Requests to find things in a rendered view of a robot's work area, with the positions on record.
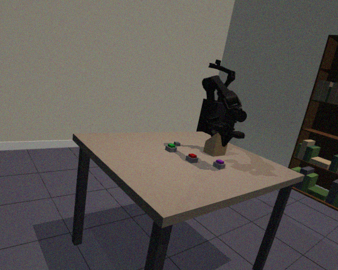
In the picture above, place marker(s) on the green button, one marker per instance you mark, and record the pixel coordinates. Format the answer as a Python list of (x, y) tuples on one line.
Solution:
[(171, 148)]

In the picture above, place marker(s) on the red button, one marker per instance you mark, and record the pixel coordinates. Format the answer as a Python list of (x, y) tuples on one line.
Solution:
[(192, 158)]

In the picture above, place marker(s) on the purple button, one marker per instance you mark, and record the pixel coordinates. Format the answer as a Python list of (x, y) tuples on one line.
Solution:
[(219, 164)]

